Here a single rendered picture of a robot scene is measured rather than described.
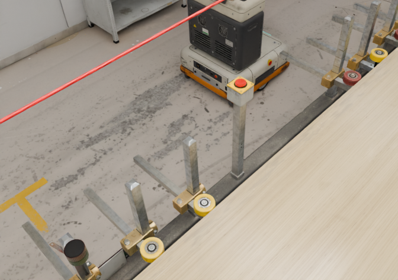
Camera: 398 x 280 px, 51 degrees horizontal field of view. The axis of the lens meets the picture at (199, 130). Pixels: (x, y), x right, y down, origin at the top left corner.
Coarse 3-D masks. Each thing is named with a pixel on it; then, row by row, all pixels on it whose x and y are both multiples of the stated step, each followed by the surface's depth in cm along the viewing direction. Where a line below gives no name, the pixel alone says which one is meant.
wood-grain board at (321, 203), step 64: (384, 64) 206; (320, 128) 177; (384, 128) 175; (256, 192) 155; (320, 192) 154; (384, 192) 153; (192, 256) 139; (256, 256) 138; (320, 256) 137; (384, 256) 136
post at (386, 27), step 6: (396, 0) 219; (390, 6) 223; (396, 6) 221; (390, 12) 225; (396, 12) 226; (390, 18) 227; (384, 24) 231; (390, 24) 229; (384, 30) 233; (384, 42) 237; (384, 48) 242
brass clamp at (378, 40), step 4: (392, 28) 235; (380, 32) 232; (384, 32) 232; (388, 32) 232; (392, 32) 235; (376, 36) 230; (384, 36) 229; (376, 40) 232; (380, 40) 230; (380, 44) 231
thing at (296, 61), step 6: (282, 54) 224; (288, 54) 223; (288, 60) 223; (294, 60) 220; (300, 60) 219; (300, 66) 219; (306, 66) 216; (312, 66) 215; (312, 72) 215; (318, 72) 212; (324, 72) 211; (336, 78) 208; (336, 84) 208; (342, 84) 205
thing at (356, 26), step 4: (332, 16) 248; (336, 16) 248; (340, 16) 247; (332, 20) 250; (336, 20) 248; (340, 20) 246; (356, 24) 241; (360, 24) 240; (352, 28) 243; (356, 28) 241; (360, 28) 239; (376, 32) 234; (372, 36) 236; (388, 36) 231; (384, 40) 232; (388, 40) 231; (392, 40) 229; (396, 40) 228; (392, 44) 230; (396, 44) 228
